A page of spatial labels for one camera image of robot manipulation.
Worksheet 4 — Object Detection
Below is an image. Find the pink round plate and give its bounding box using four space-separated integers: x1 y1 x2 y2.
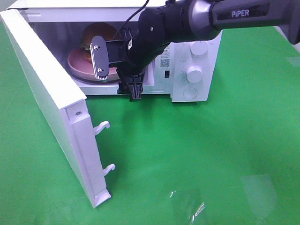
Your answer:
67 48 119 81

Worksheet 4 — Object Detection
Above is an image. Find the round microwave door button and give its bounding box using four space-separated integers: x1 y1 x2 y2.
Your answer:
183 88 198 99

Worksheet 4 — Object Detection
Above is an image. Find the white upper microwave knob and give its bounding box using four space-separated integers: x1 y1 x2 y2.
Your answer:
190 41 208 56

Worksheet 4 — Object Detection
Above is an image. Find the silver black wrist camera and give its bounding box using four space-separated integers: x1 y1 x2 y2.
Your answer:
90 36 124 82

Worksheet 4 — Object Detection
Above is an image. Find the burger with lettuce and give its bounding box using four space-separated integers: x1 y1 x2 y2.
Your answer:
79 22 117 63

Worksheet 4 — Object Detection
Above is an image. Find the white microwave oven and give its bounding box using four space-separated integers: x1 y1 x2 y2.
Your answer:
8 0 221 102

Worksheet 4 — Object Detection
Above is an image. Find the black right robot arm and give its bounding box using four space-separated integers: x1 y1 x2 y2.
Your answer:
117 0 300 100

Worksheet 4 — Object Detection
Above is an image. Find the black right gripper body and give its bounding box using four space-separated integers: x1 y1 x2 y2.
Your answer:
120 30 169 70

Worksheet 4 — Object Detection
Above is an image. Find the white microwave door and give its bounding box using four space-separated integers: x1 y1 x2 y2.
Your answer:
0 9 115 207

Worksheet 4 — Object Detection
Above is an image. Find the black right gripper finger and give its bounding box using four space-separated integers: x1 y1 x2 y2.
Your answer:
121 72 144 101
116 68 129 93

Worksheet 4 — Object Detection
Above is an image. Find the glass microwave turntable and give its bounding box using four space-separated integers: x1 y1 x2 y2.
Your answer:
71 75 120 85

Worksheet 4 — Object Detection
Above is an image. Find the white microwave knob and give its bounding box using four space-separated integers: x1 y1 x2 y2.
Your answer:
186 66 203 83
190 41 208 56

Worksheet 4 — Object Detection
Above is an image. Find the white lower microwave knob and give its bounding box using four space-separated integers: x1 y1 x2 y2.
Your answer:
186 66 203 83

